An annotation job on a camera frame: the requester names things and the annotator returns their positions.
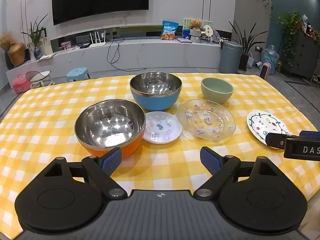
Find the green long-leaf plant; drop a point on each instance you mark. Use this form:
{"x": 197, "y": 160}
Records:
{"x": 36, "y": 33}

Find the blue water bottle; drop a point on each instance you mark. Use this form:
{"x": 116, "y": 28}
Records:
{"x": 271, "y": 57}

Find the clear glass plate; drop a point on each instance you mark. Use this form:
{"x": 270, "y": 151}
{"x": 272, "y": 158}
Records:
{"x": 205, "y": 120}

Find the dried flowers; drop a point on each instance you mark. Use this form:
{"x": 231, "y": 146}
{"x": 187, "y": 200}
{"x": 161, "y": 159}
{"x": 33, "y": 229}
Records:
{"x": 7, "y": 40}

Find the flat book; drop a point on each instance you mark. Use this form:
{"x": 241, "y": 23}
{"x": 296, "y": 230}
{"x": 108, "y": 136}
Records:
{"x": 184, "y": 41}

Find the pink plastic box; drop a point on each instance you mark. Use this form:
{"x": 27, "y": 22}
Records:
{"x": 21, "y": 85}

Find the dark vase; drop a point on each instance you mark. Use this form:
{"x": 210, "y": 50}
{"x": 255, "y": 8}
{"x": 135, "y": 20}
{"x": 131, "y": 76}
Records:
{"x": 8, "y": 62}

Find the photo frame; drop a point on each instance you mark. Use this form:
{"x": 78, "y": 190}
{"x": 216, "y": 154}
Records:
{"x": 66, "y": 45}

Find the tall leafy plant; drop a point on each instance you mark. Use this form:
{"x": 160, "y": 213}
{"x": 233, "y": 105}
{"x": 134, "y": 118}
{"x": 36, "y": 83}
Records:
{"x": 246, "y": 41}

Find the long green bar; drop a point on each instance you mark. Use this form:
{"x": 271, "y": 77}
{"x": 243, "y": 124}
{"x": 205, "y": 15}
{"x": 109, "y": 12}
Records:
{"x": 140, "y": 28}

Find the white and dark baby seat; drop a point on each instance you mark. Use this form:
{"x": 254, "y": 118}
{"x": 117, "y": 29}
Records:
{"x": 40, "y": 77}

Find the white painted plate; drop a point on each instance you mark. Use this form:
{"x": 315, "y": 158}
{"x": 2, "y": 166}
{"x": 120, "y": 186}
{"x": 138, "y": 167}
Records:
{"x": 265, "y": 122}

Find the round white paper fan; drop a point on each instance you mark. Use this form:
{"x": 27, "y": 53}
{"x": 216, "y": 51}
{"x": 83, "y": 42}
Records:
{"x": 208, "y": 31}

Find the yellow checked tablecloth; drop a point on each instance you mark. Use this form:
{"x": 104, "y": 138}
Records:
{"x": 50, "y": 120}

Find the drawing paper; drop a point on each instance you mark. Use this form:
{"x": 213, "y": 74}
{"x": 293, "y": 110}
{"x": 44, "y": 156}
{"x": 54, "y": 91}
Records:
{"x": 47, "y": 45}

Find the grey trash can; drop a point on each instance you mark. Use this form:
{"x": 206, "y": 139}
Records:
{"x": 230, "y": 57}

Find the orange steel bowl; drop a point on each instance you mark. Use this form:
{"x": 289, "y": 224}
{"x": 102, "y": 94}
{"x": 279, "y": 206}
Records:
{"x": 110, "y": 125}

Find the white router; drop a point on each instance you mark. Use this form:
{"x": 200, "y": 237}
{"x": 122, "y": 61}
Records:
{"x": 97, "y": 45}

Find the green picture board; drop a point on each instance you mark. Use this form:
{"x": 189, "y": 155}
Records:
{"x": 187, "y": 23}

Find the small white sticker plate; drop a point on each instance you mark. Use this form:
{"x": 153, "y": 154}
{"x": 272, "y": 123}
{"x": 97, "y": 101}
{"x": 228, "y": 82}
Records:
{"x": 162, "y": 120}

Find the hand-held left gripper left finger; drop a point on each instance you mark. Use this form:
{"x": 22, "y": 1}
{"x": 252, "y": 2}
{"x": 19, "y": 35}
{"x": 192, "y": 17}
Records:
{"x": 112, "y": 160}

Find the striped woven bag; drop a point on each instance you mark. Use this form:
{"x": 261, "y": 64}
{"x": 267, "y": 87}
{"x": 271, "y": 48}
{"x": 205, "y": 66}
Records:
{"x": 250, "y": 60}

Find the decorative patterned plate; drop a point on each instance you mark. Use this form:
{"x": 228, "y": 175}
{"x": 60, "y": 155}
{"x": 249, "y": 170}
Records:
{"x": 216, "y": 36}

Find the black box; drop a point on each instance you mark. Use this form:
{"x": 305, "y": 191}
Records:
{"x": 85, "y": 46}

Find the white marble TV console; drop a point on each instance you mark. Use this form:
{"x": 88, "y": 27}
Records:
{"x": 150, "y": 55}

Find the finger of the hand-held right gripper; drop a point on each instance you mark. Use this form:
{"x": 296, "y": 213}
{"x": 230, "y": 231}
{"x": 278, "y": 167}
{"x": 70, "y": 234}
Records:
{"x": 311, "y": 133}
{"x": 275, "y": 141}

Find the blue steel bowl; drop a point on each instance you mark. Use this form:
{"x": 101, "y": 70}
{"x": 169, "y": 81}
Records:
{"x": 155, "y": 102}

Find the gold vase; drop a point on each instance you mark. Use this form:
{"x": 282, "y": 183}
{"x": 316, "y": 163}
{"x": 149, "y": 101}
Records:
{"x": 17, "y": 53}

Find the trailing pothos plant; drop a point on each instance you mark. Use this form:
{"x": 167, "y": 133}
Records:
{"x": 291, "y": 27}

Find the green ceramic bowl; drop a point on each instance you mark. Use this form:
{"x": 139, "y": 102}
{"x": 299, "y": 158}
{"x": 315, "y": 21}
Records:
{"x": 217, "y": 96}

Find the blue snack bag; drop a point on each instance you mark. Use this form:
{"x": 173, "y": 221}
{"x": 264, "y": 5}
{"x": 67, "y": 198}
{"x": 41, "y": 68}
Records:
{"x": 169, "y": 31}

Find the loose papers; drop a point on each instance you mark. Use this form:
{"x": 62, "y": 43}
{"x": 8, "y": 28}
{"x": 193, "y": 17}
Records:
{"x": 48, "y": 56}

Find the dark grey cabinet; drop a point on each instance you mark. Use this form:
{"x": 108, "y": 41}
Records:
{"x": 305, "y": 55}

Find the blue box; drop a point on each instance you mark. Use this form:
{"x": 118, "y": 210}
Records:
{"x": 186, "y": 34}

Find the beige space heater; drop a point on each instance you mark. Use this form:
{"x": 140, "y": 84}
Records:
{"x": 264, "y": 71}

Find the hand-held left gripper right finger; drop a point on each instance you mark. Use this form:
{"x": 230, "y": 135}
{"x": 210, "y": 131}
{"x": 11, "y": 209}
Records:
{"x": 209, "y": 159}

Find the black television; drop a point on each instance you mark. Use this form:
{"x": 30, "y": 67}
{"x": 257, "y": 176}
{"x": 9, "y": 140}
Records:
{"x": 100, "y": 0}

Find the brown teddy bear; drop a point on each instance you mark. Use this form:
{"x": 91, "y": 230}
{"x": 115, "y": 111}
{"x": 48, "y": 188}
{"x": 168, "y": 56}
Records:
{"x": 196, "y": 24}

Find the blue glass vase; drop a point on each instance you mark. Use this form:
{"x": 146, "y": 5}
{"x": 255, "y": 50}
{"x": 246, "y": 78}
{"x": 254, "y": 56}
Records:
{"x": 38, "y": 53}

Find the light blue stool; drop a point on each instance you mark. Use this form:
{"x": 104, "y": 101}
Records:
{"x": 78, "y": 73}

